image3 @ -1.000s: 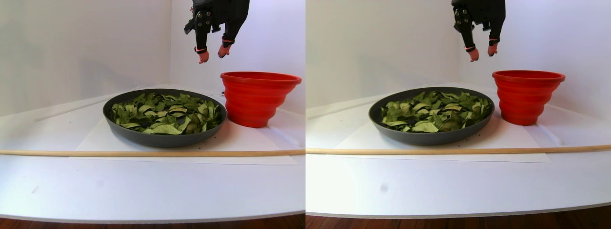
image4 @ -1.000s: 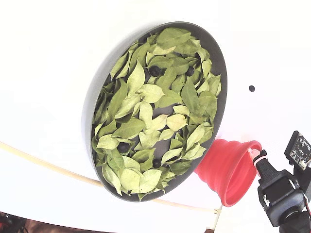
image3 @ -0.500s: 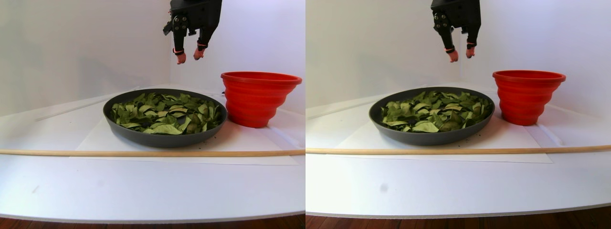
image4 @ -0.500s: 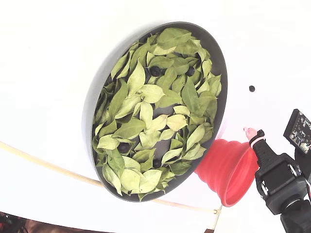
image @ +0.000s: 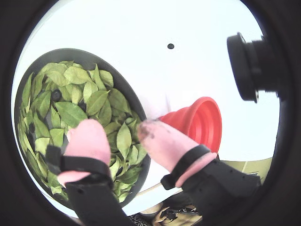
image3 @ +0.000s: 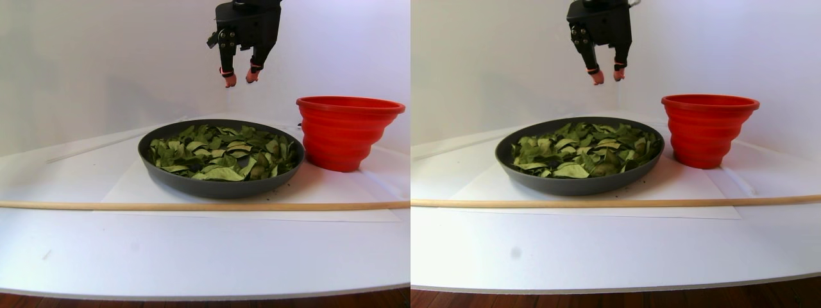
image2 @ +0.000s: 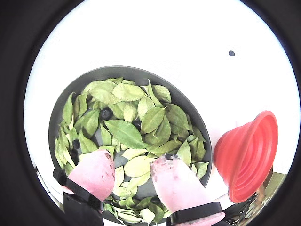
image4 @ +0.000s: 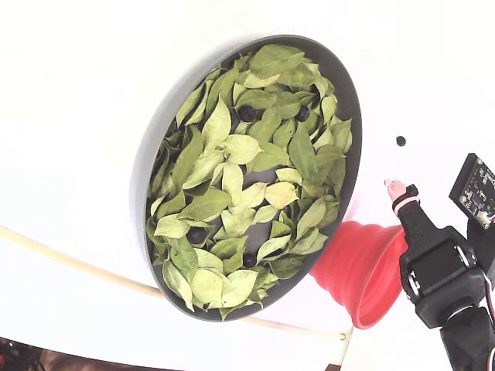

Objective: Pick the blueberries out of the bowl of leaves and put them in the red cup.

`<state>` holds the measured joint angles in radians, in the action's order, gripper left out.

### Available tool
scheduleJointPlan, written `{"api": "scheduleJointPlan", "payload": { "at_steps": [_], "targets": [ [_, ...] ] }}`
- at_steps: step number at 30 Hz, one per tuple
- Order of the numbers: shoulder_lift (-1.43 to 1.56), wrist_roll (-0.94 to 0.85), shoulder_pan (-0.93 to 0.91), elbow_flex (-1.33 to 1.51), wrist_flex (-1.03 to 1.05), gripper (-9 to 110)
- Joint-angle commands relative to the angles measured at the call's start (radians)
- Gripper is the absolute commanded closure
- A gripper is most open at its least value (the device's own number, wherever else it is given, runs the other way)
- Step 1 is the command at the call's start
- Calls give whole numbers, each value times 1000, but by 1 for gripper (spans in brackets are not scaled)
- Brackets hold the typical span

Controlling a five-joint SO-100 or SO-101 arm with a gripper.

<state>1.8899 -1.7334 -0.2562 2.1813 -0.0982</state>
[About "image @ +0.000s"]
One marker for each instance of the large dark green leaf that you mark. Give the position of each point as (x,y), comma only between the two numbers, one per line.
(70,113)

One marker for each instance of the pink-tipped gripper finger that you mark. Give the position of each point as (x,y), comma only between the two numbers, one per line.
(87,141)
(171,148)

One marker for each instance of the grey round bowl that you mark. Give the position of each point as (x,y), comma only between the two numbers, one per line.
(122,84)

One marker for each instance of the black white patterned cloth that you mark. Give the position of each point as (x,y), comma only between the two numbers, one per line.
(138,219)

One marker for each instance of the long beige rod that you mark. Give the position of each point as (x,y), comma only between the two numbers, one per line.
(152,187)

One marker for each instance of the green leaf pile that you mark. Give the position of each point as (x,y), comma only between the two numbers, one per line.
(75,75)

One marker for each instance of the red collapsible cup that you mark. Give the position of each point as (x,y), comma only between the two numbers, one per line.
(207,122)

